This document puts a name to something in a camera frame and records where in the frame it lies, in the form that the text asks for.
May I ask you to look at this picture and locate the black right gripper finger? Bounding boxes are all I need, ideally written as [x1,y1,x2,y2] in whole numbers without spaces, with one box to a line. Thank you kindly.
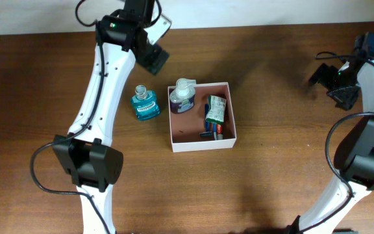
[308,63,338,88]
[327,86,360,111]

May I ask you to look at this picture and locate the teal Listerine mouthwash bottle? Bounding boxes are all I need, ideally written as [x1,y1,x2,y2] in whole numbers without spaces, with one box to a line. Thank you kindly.
[131,84,160,121]

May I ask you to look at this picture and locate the clear foam pump bottle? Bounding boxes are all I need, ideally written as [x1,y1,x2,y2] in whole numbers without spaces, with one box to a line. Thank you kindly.
[169,78,196,114]

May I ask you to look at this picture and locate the pink cardboard box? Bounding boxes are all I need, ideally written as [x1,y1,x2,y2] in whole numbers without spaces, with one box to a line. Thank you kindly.
[169,82,237,153]

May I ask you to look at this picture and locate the green white tissue packet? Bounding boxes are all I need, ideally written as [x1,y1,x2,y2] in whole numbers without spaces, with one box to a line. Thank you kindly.
[205,96,227,125]

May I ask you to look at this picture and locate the blue white toothbrush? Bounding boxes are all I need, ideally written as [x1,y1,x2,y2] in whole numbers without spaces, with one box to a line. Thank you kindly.
[212,123,218,140]

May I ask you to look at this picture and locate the blue disposable razor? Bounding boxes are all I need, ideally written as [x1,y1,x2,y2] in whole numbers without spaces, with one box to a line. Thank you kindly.
[199,104,213,137]

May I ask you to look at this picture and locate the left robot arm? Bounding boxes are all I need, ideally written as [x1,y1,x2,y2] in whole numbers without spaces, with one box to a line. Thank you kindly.
[53,0,171,233]

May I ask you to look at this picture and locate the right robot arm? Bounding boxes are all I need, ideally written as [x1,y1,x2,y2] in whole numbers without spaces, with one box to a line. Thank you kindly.
[285,32,374,234]

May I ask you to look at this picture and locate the red green toothpaste tube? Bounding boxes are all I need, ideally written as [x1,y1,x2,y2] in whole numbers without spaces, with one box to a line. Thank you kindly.
[216,124,223,140]

